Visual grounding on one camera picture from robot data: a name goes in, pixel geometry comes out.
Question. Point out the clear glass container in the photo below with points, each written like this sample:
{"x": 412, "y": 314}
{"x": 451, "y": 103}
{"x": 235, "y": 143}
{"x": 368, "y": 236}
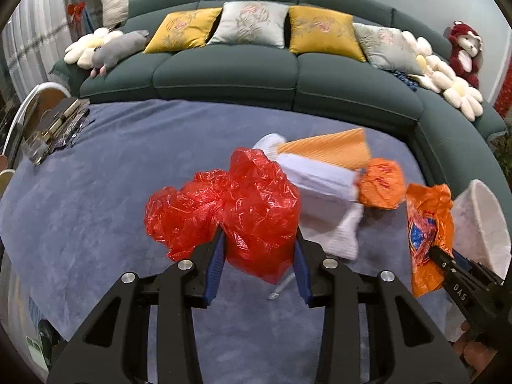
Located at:
{"x": 36, "y": 148}

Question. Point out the orange bag with blue print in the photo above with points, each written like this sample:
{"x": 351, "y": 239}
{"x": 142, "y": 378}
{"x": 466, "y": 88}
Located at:
{"x": 432, "y": 216}

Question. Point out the crumpled orange plastic bag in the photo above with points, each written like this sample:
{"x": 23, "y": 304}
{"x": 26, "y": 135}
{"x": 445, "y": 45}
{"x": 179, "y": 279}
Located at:
{"x": 380, "y": 186}

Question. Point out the blue patterned cloth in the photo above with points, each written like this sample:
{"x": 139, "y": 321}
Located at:
{"x": 406, "y": 80}

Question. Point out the red patterned hanging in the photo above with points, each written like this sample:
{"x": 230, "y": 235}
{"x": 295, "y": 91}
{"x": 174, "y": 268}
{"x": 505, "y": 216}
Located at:
{"x": 504, "y": 102}

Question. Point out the orange striped cloth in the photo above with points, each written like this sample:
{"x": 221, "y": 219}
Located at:
{"x": 332, "y": 148}

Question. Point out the dark green sofa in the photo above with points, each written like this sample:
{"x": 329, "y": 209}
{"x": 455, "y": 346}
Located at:
{"x": 224, "y": 76}

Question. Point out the red curtain tassel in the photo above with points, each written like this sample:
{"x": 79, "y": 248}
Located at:
{"x": 76, "y": 10}

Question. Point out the pale grey embroidered cushion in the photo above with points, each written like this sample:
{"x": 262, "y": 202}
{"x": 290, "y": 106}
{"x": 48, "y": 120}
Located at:
{"x": 388, "y": 46}
{"x": 248, "y": 24}

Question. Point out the white sheer curtain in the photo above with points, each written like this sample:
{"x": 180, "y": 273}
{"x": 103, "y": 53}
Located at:
{"x": 36, "y": 28}

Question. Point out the red plastic bag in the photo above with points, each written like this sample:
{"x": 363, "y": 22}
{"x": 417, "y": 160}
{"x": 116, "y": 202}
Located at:
{"x": 248, "y": 208}

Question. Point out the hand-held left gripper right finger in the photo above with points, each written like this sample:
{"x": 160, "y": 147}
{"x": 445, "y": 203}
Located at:
{"x": 303, "y": 276}

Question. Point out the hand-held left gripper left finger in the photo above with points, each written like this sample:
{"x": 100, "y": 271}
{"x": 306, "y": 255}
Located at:
{"x": 213, "y": 274}

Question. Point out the red and white teddy bear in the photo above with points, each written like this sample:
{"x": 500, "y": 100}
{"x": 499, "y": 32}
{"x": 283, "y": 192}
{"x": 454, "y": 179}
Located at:
{"x": 464, "y": 60}

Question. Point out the green potted plant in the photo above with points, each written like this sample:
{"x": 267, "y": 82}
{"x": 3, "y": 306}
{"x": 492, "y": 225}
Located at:
{"x": 503, "y": 152}

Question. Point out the grey plush mouse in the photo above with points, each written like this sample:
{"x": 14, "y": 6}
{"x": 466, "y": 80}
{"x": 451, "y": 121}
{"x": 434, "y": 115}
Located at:
{"x": 120, "y": 46}

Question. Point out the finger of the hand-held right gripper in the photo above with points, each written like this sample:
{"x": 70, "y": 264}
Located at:
{"x": 478, "y": 272}
{"x": 443, "y": 264}

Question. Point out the white textured paper towel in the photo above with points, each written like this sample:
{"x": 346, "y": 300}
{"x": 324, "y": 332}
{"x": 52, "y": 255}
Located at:
{"x": 324, "y": 184}

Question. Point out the person's right hand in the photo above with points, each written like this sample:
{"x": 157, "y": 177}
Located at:
{"x": 474, "y": 358}

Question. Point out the white round-back chair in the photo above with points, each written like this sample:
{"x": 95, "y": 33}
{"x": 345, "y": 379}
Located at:
{"x": 40, "y": 88}

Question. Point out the yellow embroidered cushion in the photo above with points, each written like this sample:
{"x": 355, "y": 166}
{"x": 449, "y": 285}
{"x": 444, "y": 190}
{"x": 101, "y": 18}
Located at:
{"x": 324, "y": 32}
{"x": 184, "y": 30}

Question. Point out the white flower-shaped pillow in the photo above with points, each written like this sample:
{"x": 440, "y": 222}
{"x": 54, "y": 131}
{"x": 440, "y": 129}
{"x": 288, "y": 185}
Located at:
{"x": 464, "y": 98}
{"x": 434, "y": 68}
{"x": 82, "y": 48}

